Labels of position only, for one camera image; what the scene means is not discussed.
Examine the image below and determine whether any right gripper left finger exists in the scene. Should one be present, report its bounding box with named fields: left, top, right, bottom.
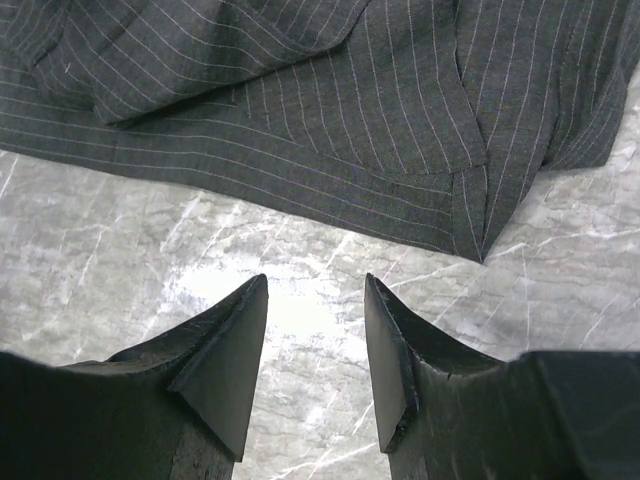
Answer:
left=1, top=275, right=268, bottom=479

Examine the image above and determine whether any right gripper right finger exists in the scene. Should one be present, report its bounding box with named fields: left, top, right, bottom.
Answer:
left=364, top=276, right=639, bottom=479

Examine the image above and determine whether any black pinstripe long sleeve shirt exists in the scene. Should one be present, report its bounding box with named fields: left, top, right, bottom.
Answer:
left=1, top=1, right=639, bottom=262

